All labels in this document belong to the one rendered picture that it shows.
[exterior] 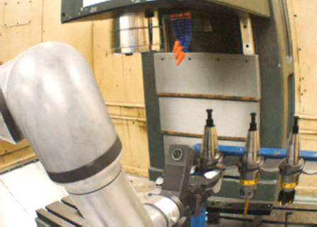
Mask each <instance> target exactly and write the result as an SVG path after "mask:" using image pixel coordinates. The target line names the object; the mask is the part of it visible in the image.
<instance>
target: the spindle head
mask: <svg viewBox="0 0 317 227"><path fill-rule="evenodd" d="M182 7H183V8H196V9H198V10H199V13H194V14H190V16H191V18H253V19H254V18H257V19H259V18H260V19H270V10H269V6H268V0H184V1H178V0H108V1H103V2H99V3H96V4H92V5H90V6H83V0H62V1H61V18H60V19H61V22H62V24H66V23H76V22H79V23H80V22H87V21H99V20H108V17H111V16H117V15H122V14H126V13H138V12H159V9H161V10H164V9H168V8H182Z"/></svg>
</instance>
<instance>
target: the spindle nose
mask: <svg viewBox="0 0 317 227"><path fill-rule="evenodd" d="M162 26H163V21H162V16H160V15H159V12H138V13H126V14H122V15H117V16H111V17H108V27H109V29H108V31H109V33H108V34H109V37H108V39H109V45H108V46H109V49H110V54H112V55H116V54H130V53H140V52H155V51H161V50H163V44H164V39H163V28H162Z"/></svg>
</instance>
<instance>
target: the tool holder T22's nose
mask: <svg viewBox="0 0 317 227"><path fill-rule="evenodd" d="M255 193H256V186H255V185H251V186H244V185H242V187H241V189H240V194H241V196H242V197H243V198H244V199H248V198H251V197H252V196H253V195H254V194H255Z"/></svg>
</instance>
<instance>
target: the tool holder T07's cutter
mask: <svg viewBox="0 0 317 227"><path fill-rule="evenodd" d="M295 192H296V191H295V189H294V190H292V191H291V192H285V191H283V190H282V189H281V190H280V191H279V195H278V200H277V201H278V202H279V204H281V205H285V204H286V203H288V202H289V204H288V205H290V204H292V203H293V202H294V199H295V196H294V195H295Z"/></svg>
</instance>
